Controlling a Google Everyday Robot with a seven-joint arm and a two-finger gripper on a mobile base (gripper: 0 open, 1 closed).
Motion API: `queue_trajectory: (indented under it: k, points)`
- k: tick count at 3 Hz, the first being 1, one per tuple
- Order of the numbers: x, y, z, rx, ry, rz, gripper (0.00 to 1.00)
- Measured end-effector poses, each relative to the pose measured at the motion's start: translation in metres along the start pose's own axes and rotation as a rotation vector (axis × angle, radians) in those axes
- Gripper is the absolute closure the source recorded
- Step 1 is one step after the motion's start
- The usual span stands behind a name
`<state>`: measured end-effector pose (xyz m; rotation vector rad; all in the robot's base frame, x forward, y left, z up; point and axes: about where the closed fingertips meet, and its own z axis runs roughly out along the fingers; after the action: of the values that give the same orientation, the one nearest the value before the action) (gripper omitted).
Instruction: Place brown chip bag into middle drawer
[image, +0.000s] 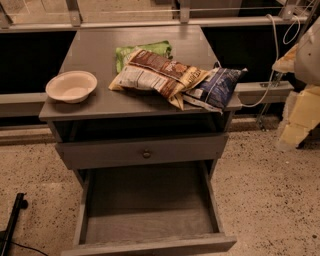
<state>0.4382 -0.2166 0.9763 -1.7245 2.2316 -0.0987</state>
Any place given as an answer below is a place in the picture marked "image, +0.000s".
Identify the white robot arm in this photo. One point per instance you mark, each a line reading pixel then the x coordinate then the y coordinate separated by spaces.
pixel 303 60

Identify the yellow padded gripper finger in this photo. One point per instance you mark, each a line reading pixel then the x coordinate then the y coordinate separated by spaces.
pixel 286 63
pixel 301 115

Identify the green chip bag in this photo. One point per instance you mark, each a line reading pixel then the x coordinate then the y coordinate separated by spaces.
pixel 162 48

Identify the brown chip bag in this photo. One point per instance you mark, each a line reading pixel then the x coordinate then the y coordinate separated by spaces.
pixel 146 70

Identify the grey wooden drawer cabinet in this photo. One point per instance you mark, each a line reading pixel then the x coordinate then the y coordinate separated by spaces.
pixel 117 115

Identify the round drawer knob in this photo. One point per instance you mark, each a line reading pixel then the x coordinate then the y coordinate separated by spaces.
pixel 146 154

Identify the grey open lower drawer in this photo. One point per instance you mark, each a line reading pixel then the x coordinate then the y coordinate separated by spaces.
pixel 150 210

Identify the white paper bowl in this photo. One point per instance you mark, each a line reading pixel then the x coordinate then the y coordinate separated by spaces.
pixel 71 87

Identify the metal railing frame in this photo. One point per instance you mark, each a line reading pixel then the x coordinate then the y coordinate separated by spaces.
pixel 23 17

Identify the black stand leg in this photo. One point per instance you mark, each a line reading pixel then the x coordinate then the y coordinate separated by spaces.
pixel 7 234

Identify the blue chip bag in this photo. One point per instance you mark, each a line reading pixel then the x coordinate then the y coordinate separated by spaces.
pixel 216 90

